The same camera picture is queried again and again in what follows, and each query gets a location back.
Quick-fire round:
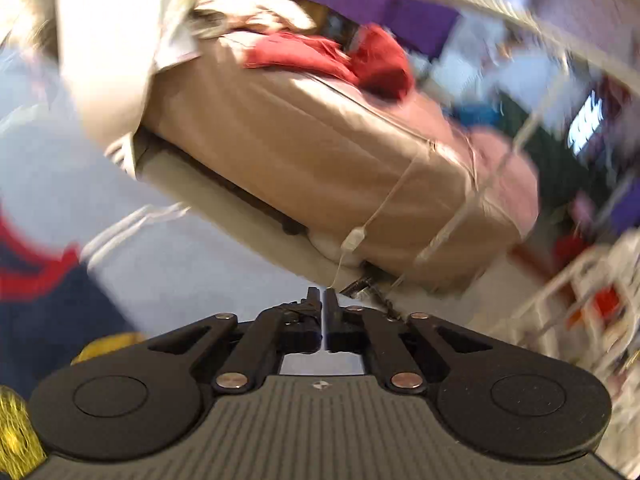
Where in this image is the yellow fuzzy thing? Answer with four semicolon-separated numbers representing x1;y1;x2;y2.
0;331;148;478

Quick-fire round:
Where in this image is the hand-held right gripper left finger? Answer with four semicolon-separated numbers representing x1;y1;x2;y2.
147;287;322;394

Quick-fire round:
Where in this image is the dark red cloth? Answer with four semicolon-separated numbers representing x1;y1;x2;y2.
244;24;417;102

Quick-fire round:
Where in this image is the white cable with switch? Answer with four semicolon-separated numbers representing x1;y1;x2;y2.
327;135;441;293

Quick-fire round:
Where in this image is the tan sofa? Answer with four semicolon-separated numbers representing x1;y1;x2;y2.
107;30;542;293

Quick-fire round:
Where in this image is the beige hanging cloth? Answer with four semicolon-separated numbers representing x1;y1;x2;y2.
52;0;211;148

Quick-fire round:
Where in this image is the navy striped garment with red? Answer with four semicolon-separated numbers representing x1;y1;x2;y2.
0;207;148;401

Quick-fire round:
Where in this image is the blue plaid bedsheet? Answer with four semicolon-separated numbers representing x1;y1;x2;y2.
0;50;361;341

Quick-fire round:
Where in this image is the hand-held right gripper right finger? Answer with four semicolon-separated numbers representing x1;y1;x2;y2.
322;287;497;394

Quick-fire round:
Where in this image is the white drying rack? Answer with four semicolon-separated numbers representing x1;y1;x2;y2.
367;0;640;366

